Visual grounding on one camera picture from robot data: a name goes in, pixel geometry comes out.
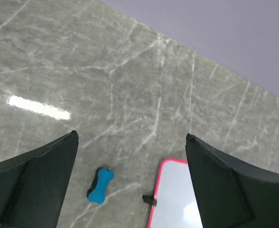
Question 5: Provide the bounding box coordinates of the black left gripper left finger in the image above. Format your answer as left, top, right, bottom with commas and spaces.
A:
0, 130, 79, 228

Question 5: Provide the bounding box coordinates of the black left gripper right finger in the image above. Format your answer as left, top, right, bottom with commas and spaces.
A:
186, 133, 279, 228

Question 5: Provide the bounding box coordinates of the blue bone-shaped eraser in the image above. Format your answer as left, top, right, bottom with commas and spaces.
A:
86, 167, 114, 205

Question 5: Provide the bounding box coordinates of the pink-framed whiteboard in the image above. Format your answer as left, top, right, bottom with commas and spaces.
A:
147, 158, 203, 228

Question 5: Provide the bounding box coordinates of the black whiteboard clip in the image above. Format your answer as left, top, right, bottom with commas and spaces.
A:
142, 195, 157, 207

